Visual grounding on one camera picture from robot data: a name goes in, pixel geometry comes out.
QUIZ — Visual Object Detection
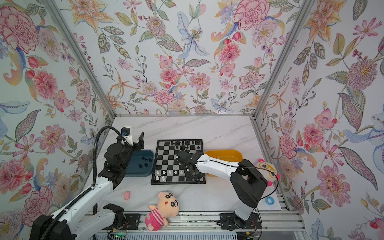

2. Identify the black and white chessboard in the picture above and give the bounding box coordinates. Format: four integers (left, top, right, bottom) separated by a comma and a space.
150, 139, 207, 185

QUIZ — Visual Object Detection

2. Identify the pink striped plush doll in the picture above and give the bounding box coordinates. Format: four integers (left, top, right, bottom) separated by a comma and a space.
145, 192, 180, 231

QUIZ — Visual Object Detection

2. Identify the black corrugated cable hose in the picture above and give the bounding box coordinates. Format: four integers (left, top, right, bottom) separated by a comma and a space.
38, 125, 124, 240

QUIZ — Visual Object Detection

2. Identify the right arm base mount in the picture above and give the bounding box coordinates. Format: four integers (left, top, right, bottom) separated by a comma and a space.
217, 213, 262, 231

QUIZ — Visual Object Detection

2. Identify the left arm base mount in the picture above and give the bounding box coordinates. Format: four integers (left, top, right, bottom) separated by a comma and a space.
103, 214, 141, 231

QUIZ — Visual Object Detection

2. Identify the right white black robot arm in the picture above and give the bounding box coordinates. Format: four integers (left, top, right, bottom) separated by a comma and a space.
176, 151, 269, 221

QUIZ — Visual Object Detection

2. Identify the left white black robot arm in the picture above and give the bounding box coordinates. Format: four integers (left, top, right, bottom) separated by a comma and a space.
30, 134, 144, 240

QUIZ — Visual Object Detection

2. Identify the blue ring sticker card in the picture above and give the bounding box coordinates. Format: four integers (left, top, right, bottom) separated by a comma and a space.
262, 195, 282, 211

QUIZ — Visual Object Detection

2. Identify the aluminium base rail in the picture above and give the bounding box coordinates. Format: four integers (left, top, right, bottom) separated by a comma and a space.
86, 211, 307, 233

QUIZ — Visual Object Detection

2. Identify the teal plastic tray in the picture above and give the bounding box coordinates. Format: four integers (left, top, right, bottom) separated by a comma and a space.
126, 150, 155, 177

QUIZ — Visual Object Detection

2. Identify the pink green plush toy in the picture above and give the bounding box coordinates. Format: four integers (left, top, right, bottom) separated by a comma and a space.
255, 159, 281, 186

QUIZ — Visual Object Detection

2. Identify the yellow plastic tray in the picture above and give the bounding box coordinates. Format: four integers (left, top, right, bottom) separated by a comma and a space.
205, 150, 243, 162

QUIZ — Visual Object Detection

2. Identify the small pink eraser toy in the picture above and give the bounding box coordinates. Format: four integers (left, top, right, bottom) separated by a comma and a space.
123, 191, 131, 201

